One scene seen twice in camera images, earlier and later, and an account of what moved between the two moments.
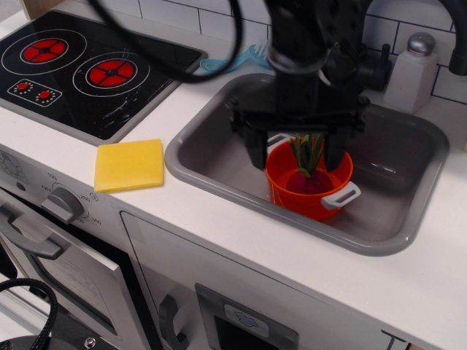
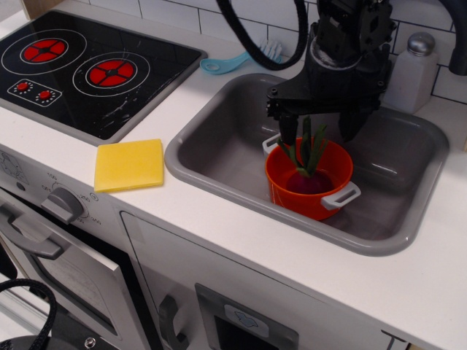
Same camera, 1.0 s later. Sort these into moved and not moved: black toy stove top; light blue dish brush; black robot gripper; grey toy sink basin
Moved: black robot gripper
Not moved: light blue dish brush; black toy stove top; grey toy sink basin
